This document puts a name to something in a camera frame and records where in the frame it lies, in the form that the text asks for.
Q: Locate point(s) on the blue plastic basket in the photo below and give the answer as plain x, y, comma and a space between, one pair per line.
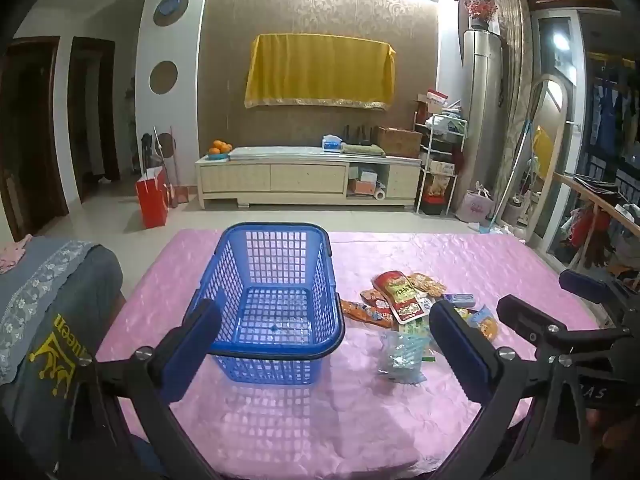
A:
275, 227

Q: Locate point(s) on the orange white snack packet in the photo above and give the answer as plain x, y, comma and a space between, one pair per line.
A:
360, 312

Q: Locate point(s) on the hanging clothes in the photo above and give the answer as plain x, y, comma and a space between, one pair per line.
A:
607, 120

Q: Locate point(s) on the round wall panel blue plate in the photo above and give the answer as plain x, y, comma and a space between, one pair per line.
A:
171, 9

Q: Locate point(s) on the white paper roll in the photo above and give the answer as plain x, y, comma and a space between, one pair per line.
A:
380, 193

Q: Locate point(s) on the yellow cloth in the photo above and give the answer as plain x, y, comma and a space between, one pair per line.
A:
320, 70

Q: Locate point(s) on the black router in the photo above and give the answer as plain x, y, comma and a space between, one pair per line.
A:
361, 141

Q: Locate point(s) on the mop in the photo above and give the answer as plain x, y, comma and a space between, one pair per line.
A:
487, 227

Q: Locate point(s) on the green cushion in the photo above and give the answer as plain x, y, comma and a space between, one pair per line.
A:
362, 150

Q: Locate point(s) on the white metal rack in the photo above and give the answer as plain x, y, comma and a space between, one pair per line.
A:
421, 180

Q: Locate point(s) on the cardboard box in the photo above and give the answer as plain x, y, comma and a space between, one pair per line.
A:
400, 142

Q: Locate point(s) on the pink cloth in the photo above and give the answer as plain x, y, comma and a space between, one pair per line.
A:
12, 255

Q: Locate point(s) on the yellow blue snack packet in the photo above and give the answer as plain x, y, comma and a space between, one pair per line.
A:
484, 325

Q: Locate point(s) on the wooden drying rack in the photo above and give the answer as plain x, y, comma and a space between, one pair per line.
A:
590, 196

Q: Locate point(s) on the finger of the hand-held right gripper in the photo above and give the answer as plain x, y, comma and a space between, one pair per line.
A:
582, 285
525, 317

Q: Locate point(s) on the red paper bag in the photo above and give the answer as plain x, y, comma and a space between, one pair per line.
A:
152, 200

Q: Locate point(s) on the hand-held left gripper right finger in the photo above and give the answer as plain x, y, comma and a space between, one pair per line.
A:
457, 350

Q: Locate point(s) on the pink gift bag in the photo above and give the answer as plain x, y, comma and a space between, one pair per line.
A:
472, 209

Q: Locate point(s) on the clear plastic bag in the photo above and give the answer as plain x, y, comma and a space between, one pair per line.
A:
400, 360

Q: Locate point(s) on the orange storage box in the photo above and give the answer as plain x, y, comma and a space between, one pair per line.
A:
361, 186

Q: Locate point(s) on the brown round board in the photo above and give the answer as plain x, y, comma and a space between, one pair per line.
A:
169, 146

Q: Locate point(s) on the green label cracker packet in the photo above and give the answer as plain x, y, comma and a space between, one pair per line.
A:
415, 329

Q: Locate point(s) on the patterned curtain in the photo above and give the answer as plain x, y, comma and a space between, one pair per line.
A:
512, 85

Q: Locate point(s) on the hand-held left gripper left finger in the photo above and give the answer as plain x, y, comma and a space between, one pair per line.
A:
192, 350

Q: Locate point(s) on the red garment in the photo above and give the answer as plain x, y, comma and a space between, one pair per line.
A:
585, 230

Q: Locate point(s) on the red white box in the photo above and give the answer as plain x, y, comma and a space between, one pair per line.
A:
432, 102

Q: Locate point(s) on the blue tissue box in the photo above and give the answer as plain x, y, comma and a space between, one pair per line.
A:
331, 146

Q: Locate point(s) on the large red snack bag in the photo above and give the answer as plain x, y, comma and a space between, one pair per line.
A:
400, 300

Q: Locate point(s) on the standing air conditioner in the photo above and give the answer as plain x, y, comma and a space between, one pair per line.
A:
482, 110

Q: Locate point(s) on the pink quilted table cover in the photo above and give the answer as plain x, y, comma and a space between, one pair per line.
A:
300, 420

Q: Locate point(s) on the plate of oranges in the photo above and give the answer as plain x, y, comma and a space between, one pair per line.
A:
220, 147

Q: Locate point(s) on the orange yellow snack packet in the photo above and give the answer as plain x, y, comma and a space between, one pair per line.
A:
430, 285

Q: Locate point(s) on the vase of red flowers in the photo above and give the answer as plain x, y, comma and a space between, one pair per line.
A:
481, 10

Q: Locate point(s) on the beige TV cabinet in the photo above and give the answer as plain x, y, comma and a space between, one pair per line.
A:
305, 177

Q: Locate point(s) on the arched standing mirror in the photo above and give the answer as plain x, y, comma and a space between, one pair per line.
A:
550, 125

